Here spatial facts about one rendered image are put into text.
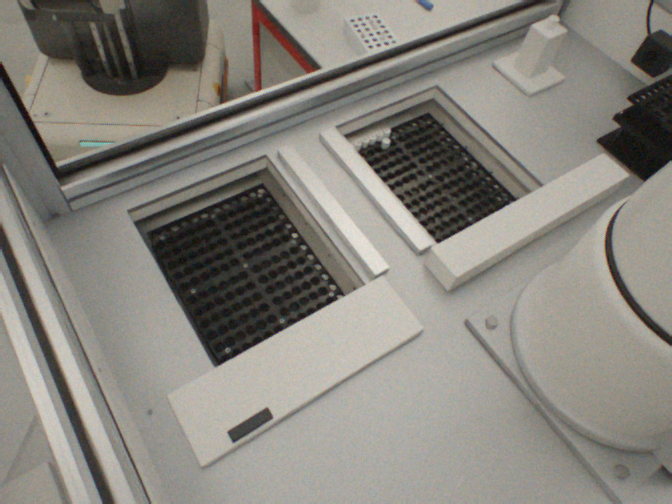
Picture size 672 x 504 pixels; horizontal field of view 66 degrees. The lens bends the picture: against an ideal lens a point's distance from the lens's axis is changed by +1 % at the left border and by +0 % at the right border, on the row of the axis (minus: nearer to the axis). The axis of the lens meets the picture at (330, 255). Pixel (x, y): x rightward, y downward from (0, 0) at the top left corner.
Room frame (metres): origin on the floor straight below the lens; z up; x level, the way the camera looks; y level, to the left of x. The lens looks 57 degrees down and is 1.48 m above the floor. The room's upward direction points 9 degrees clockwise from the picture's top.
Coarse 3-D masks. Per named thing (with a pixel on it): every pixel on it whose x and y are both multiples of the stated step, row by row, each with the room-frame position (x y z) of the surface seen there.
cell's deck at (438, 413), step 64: (448, 64) 0.76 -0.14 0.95; (576, 64) 0.82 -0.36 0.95; (320, 128) 0.56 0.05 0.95; (512, 128) 0.63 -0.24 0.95; (576, 128) 0.65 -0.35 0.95; (128, 192) 0.39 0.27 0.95; (192, 192) 0.42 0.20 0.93; (64, 256) 0.28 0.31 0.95; (128, 256) 0.30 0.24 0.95; (384, 256) 0.36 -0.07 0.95; (512, 256) 0.39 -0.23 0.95; (128, 320) 0.22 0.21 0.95; (448, 320) 0.28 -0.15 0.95; (128, 384) 0.15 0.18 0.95; (384, 384) 0.19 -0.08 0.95; (448, 384) 0.21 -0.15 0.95; (512, 384) 0.22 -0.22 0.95; (256, 448) 0.11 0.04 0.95; (320, 448) 0.12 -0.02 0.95; (384, 448) 0.13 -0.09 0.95; (448, 448) 0.14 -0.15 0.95; (512, 448) 0.15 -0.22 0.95
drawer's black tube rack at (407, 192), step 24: (432, 120) 0.67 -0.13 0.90; (408, 144) 0.61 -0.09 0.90; (432, 144) 0.61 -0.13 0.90; (456, 144) 0.63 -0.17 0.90; (384, 168) 0.55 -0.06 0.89; (408, 168) 0.56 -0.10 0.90; (432, 168) 0.56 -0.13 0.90; (456, 168) 0.57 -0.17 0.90; (480, 168) 0.58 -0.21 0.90; (408, 192) 0.51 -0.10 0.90; (432, 192) 0.51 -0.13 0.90; (456, 192) 0.52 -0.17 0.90; (480, 192) 0.56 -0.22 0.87; (504, 192) 0.54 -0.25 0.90; (432, 216) 0.47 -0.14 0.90; (456, 216) 0.48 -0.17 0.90; (480, 216) 0.48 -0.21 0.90
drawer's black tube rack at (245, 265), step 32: (224, 224) 0.40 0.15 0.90; (256, 224) 0.41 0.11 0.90; (160, 256) 0.33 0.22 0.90; (192, 256) 0.36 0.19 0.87; (224, 256) 0.35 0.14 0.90; (256, 256) 0.35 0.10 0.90; (288, 256) 0.36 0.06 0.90; (192, 288) 0.29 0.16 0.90; (224, 288) 0.31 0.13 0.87; (256, 288) 0.31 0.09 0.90; (288, 288) 0.31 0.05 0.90; (320, 288) 0.32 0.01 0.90; (224, 320) 0.26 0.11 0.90; (256, 320) 0.26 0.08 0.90; (288, 320) 0.27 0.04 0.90; (224, 352) 0.22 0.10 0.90
